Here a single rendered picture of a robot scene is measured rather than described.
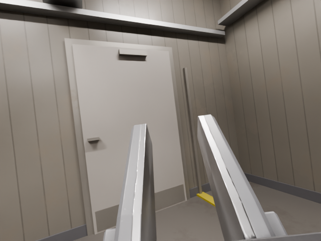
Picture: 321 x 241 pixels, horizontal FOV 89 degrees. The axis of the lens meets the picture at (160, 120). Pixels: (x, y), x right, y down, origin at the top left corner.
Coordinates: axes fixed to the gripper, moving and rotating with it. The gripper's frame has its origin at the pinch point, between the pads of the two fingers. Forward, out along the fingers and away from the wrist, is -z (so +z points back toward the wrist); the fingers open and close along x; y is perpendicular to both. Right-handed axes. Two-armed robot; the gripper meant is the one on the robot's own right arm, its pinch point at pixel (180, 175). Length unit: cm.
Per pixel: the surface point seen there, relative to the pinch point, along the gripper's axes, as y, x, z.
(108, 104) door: 101, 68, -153
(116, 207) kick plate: 186, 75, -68
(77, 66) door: 60, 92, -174
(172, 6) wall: 39, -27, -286
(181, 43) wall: 81, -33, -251
